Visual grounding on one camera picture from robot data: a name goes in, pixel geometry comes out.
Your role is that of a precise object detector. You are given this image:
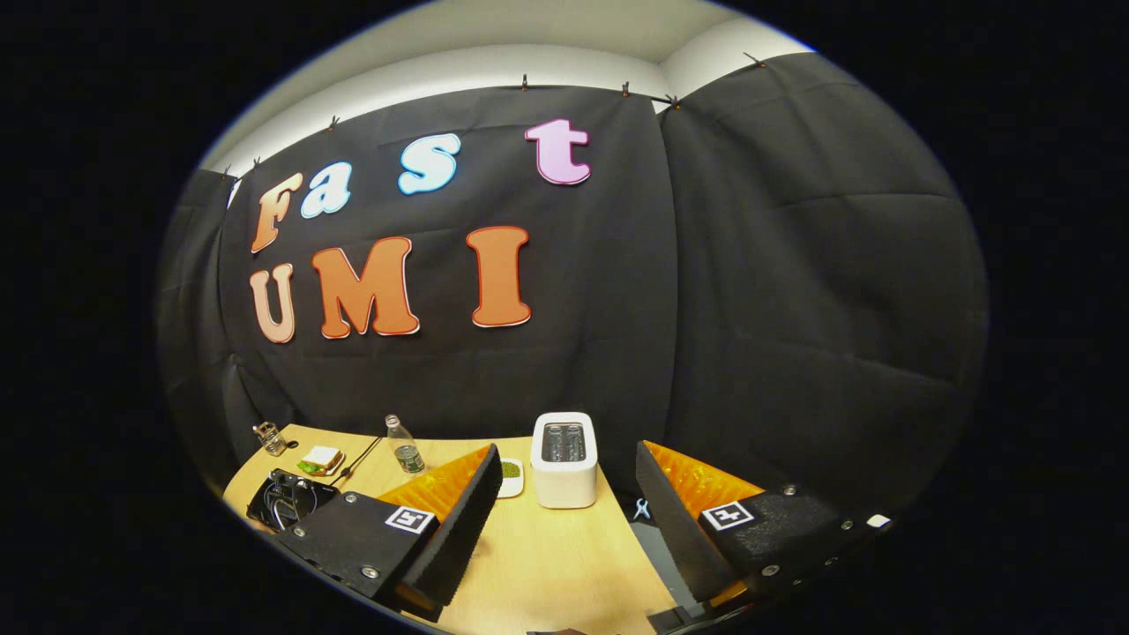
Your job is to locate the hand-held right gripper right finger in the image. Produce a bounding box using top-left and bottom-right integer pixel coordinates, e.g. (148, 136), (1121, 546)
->
(635, 439), (892, 611)

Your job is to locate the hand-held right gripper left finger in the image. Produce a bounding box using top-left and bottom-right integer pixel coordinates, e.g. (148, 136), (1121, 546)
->
(273, 443), (505, 623)

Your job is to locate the black induction cooktop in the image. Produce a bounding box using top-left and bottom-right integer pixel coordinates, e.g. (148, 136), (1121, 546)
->
(246, 467), (341, 533)

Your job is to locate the clear water bottle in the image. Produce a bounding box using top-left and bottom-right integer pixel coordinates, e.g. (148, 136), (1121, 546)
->
(385, 414), (427, 475)

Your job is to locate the white toaster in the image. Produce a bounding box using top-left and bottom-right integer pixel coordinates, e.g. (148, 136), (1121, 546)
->
(530, 411), (599, 511)

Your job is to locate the small plate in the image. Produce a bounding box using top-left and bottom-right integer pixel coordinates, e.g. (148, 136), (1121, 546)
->
(295, 447), (346, 478)

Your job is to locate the black backdrop cloth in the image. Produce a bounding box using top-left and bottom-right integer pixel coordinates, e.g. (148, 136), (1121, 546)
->
(154, 51), (991, 530)

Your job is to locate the row of black cloth clips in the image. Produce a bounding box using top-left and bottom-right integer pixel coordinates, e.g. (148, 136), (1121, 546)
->
(221, 51), (768, 177)

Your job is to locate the black cable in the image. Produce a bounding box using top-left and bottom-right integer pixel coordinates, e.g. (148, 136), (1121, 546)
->
(330, 436), (383, 489)

